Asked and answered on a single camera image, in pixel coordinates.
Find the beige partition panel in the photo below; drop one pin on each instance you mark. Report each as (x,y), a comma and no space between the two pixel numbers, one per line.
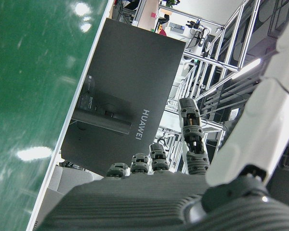
(147,14)

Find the right robot hand grey white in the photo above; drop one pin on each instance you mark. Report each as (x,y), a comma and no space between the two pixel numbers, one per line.
(135,204)

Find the aluminium frame cage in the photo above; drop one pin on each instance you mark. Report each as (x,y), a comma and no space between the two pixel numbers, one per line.
(219,62)

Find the ceiling strip light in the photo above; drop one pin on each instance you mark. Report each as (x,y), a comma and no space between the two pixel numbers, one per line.
(245,69)

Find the pink sticky note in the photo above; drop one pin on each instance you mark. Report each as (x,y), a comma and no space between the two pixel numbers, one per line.
(153,14)

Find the aluminium conveyor side rail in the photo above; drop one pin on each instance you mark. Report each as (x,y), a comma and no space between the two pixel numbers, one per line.
(49,168)

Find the black monitor stand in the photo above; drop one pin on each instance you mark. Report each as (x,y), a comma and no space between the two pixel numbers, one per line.
(103,120)

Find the person in red shirt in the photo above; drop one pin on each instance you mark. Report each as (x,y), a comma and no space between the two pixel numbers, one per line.
(162,31)

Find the green potted plant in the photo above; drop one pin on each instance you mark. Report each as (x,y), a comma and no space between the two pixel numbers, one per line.
(171,2)

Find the black Huawei monitor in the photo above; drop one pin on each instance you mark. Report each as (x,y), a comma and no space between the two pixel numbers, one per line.
(135,72)

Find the green conveyor belt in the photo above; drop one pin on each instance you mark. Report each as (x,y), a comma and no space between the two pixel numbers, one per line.
(26,96)

